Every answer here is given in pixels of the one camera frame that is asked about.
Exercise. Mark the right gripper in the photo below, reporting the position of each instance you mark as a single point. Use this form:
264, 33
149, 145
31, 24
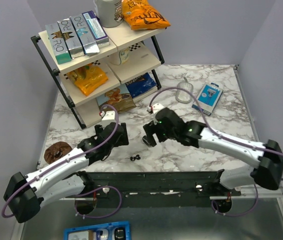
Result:
149, 138

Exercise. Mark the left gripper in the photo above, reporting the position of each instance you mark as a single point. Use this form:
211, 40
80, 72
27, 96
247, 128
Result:
123, 140

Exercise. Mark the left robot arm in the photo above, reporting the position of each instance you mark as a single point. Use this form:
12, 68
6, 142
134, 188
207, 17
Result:
26, 194

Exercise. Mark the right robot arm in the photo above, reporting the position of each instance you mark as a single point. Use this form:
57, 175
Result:
263, 161

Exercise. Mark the brown snack bag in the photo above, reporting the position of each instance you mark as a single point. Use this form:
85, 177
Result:
118, 97

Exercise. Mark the blue chips bag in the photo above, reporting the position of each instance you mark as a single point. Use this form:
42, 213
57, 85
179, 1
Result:
140, 85

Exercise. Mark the three tier shelf rack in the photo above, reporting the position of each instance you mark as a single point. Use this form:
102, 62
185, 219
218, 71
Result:
130, 54

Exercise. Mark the orange snack bag middle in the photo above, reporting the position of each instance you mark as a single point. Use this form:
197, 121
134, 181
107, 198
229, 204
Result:
87, 78

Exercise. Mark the white cup middle shelf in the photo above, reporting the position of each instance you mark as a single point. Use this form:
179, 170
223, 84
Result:
120, 57

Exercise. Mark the blue tray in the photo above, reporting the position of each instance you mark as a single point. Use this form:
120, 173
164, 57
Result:
119, 230

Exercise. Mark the purple white box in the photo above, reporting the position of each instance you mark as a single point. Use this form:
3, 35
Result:
96, 29

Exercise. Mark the silver brown toothpaste box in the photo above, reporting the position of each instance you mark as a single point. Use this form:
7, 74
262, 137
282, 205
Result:
71, 38

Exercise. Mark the teal silver toothpaste box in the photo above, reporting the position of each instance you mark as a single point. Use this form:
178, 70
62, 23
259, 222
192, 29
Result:
58, 43

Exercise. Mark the silver blue toothpaste box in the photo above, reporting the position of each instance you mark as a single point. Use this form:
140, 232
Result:
86, 38

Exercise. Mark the orange chips bag top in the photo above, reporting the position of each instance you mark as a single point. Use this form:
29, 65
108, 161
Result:
140, 15

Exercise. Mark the grey printed mug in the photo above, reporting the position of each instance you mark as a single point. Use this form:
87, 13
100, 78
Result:
109, 12

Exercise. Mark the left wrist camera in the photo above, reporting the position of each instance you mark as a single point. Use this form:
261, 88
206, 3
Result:
108, 116

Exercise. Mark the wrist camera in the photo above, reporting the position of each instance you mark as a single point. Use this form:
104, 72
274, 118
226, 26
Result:
155, 108
108, 116

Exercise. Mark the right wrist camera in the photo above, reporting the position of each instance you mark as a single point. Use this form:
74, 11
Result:
155, 108

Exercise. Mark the black mounting rail base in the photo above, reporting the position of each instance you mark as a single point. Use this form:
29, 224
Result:
155, 189

